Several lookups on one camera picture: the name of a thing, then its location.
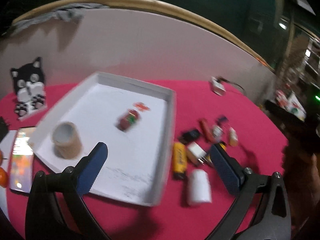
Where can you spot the small red container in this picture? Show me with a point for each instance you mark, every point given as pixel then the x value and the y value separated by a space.
pixel 127 121

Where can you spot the small black clip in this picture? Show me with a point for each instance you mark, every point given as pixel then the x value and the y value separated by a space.
pixel 191 135

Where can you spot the smartphone with lit screen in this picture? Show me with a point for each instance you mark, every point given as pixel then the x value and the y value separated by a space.
pixel 21 160

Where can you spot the grey cloth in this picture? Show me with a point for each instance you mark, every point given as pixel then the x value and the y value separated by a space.
pixel 67 13

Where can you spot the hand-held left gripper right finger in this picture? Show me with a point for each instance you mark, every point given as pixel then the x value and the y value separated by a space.
pixel 225 170

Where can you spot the white charger plug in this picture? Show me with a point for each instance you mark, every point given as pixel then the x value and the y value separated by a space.
pixel 196 150

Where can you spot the small white red tube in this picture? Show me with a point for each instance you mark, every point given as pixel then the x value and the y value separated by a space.
pixel 218 132

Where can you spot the small white orange bottle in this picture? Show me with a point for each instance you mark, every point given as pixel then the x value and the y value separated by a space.
pixel 233 137

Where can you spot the brown tape roll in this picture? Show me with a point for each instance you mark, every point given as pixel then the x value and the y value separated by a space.
pixel 72 145

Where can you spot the orange sticker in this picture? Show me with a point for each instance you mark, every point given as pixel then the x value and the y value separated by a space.
pixel 141 106

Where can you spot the white shallow tray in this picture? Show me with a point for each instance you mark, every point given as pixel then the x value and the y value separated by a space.
pixel 100 100

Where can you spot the black white cat phone holder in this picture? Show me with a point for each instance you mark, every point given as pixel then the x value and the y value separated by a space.
pixel 27 75

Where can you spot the yellow lighter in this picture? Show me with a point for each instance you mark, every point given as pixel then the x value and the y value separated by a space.
pixel 180 157

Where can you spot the red white patterned cushion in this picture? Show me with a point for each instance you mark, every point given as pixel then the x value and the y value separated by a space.
pixel 292 105

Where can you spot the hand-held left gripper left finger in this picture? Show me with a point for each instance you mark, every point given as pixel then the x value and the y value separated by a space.
pixel 93 165

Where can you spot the bamboo wall rail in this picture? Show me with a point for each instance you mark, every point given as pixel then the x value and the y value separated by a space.
pixel 160 6

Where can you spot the white paper sheet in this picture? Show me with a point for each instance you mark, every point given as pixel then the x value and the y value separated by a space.
pixel 3 200

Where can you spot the red rectangular stick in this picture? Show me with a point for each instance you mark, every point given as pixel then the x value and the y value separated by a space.
pixel 206 130

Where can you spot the small dark blue card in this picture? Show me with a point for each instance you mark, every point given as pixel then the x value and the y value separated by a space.
pixel 223 119

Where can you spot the white cylinder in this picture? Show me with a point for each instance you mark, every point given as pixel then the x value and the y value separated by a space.
pixel 198 187

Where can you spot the black charger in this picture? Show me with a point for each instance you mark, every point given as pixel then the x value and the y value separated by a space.
pixel 3 127

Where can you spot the person's right forearm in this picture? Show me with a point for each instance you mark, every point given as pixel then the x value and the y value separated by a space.
pixel 305 185

